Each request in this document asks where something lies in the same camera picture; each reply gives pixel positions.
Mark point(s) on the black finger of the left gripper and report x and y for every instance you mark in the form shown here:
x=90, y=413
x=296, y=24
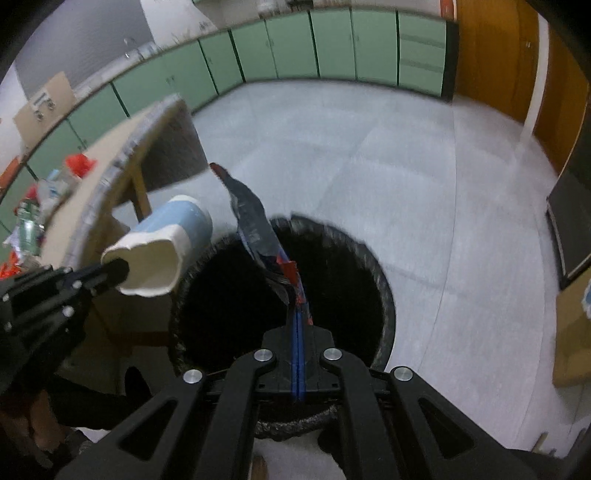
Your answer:
x=101, y=277

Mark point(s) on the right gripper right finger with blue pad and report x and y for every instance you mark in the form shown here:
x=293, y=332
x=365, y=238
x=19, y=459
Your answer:
x=315, y=381

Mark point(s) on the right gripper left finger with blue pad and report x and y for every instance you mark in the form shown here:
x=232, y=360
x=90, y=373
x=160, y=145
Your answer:
x=273, y=366

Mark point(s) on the blue white paper cup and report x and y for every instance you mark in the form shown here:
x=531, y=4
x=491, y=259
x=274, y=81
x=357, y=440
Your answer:
x=160, y=249

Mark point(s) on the red blue snack wrapper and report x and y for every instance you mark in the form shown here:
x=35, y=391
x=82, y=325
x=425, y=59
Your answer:
x=264, y=247

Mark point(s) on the pile of mixed trash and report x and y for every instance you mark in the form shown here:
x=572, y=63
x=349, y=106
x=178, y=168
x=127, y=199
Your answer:
x=35, y=210

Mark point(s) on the black lined trash bin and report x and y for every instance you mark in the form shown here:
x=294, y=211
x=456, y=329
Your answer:
x=224, y=305

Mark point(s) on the green lower kitchen cabinets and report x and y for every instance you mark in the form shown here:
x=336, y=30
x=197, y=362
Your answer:
x=395, y=48

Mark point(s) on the beige cloth covered table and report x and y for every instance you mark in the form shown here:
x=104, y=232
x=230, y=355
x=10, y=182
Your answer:
x=155, y=148

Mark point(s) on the cardboard panel with white holder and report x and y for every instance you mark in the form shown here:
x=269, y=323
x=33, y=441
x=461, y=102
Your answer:
x=46, y=108

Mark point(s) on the grey window blind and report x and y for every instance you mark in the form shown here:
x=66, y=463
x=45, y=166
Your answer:
x=79, y=38

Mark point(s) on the cardboard box with blue cloth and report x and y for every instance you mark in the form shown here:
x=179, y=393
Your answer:
x=572, y=351

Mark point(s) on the black glass cabinet appliance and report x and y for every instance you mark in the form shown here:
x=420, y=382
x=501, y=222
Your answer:
x=568, y=208

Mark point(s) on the brown wooden door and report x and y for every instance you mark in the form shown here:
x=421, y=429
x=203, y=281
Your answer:
x=498, y=54
x=564, y=103

